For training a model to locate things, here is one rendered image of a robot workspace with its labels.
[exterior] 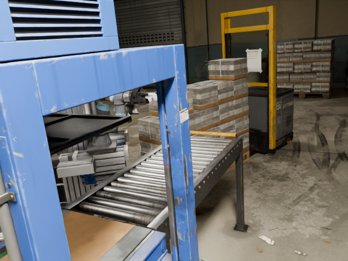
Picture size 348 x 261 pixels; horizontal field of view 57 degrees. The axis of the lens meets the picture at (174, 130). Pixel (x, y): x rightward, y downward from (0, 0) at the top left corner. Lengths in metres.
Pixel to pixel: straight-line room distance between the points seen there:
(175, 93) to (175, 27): 9.59
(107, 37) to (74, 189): 2.03
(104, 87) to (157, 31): 10.20
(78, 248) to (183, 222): 0.44
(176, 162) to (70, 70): 0.58
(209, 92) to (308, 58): 4.77
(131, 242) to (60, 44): 0.82
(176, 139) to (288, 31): 8.67
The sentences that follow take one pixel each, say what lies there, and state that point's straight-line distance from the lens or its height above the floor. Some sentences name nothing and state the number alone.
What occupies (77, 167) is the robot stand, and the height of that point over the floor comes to 0.72.
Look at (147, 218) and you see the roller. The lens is 1.51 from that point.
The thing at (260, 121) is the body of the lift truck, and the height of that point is 0.41.
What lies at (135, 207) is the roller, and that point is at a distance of 1.61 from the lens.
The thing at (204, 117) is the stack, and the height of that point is 0.74.
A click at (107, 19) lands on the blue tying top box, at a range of 1.05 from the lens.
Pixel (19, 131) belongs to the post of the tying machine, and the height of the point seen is 1.44.
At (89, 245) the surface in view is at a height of 0.80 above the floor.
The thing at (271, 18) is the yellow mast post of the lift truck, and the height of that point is 1.71.
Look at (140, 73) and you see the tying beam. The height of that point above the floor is 1.49.
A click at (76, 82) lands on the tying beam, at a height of 1.50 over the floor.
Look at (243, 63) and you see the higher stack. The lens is 3.94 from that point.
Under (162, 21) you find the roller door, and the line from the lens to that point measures 10.83.
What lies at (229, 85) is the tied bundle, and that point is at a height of 1.02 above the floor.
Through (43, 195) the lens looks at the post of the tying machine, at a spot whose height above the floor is 1.31.
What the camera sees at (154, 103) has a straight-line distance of 3.27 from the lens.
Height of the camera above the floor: 1.56
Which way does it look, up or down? 16 degrees down
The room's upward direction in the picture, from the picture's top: 5 degrees counter-clockwise
